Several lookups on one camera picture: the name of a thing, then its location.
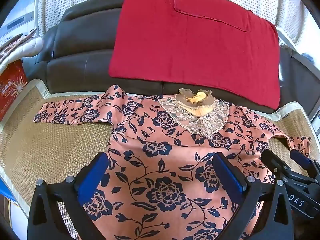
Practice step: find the white patterned fabric pile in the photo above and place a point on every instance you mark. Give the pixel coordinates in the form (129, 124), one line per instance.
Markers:
(27, 47)

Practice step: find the red printed box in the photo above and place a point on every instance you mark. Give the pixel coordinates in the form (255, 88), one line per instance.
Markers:
(12, 90)

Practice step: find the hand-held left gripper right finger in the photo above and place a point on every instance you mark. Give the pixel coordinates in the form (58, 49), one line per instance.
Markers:
(230, 178)

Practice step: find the woven straw mat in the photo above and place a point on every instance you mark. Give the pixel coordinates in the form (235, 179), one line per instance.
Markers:
(62, 140)

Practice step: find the pink floral blouse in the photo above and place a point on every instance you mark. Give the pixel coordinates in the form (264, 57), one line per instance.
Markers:
(162, 155)

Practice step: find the red cloth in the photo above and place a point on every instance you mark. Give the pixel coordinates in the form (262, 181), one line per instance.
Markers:
(187, 50)

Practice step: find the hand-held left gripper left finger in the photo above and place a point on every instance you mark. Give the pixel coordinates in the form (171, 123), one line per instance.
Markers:
(92, 178)

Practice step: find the dark leather sofa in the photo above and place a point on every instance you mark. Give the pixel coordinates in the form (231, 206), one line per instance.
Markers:
(80, 55)

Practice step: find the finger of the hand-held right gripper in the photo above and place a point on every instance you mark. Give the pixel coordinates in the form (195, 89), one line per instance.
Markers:
(303, 160)
(272, 160)

